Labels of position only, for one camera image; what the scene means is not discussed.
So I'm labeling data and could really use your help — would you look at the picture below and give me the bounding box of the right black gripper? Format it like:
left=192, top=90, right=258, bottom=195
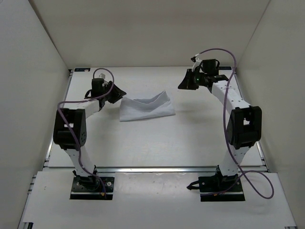
left=177, top=70, right=206, bottom=91

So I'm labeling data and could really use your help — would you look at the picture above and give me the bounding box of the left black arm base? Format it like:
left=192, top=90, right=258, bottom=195
left=70, top=176, right=115, bottom=200

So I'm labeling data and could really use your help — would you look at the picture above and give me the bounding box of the right blue corner label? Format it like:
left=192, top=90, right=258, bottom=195
left=218, top=66, right=232, bottom=71

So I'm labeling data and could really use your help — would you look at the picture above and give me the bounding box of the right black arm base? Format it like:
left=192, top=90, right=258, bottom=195
left=186, top=171, right=245, bottom=202

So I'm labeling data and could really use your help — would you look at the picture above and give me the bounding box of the blue corner label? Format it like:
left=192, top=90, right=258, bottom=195
left=74, top=68, right=91, bottom=72
left=218, top=66, right=232, bottom=71

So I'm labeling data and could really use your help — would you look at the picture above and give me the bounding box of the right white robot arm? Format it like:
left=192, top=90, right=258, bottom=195
left=178, top=57, right=262, bottom=191

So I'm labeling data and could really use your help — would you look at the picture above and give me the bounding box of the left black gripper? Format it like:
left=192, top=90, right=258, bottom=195
left=102, top=81, right=127, bottom=104

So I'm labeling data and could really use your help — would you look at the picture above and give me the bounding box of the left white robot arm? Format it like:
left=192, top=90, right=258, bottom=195
left=53, top=78, right=127, bottom=190

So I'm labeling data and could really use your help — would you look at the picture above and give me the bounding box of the white fabric skirt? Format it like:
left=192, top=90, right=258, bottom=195
left=119, top=90, right=175, bottom=122

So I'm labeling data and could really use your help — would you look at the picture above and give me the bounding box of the left blue corner label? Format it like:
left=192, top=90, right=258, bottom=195
left=74, top=68, right=91, bottom=72

